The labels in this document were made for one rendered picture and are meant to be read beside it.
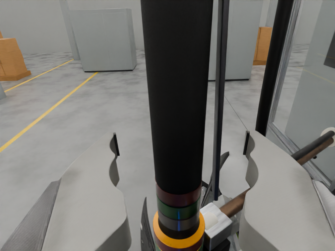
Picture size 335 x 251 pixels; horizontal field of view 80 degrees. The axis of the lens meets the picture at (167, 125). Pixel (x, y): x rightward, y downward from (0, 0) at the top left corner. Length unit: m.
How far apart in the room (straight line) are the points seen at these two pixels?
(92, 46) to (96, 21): 0.78
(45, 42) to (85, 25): 6.83
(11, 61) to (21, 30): 6.60
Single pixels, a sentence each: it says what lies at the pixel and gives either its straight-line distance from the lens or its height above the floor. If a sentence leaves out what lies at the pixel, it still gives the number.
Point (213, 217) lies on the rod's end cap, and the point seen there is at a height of 1.56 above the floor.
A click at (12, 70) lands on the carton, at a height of 0.31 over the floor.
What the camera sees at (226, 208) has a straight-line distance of 0.23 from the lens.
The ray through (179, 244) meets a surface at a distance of 0.17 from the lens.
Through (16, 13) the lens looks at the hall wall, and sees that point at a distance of 14.83.
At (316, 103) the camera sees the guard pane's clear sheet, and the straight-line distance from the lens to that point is 1.28.
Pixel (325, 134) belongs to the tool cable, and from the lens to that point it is 0.39.
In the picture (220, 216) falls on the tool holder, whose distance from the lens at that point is 0.23.
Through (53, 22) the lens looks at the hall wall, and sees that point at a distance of 13.88.
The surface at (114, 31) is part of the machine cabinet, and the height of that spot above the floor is 1.30.
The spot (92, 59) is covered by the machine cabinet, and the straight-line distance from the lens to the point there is 7.82.
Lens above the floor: 1.74
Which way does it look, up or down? 29 degrees down
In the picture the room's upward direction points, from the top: 2 degrees counter-clockwise
